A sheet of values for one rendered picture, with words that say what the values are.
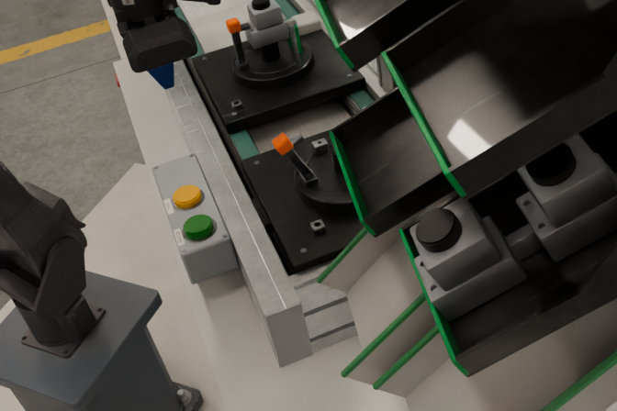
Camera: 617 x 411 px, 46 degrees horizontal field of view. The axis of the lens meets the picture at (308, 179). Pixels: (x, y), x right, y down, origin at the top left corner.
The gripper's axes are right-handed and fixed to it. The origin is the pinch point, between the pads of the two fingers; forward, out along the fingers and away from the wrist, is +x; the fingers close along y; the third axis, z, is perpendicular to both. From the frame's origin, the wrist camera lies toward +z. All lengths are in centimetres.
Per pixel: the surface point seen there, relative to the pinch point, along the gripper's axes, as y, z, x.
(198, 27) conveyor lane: 72, 13, 34
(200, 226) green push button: 5.7, -1.3, 28.2
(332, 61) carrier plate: 35, 29, 28
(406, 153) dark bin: -22.2, 16.8, 4.1
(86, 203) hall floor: 151, -33, 126
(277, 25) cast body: 36.9, 21.5, 20.0
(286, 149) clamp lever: 3.9, 11.9, 19.5
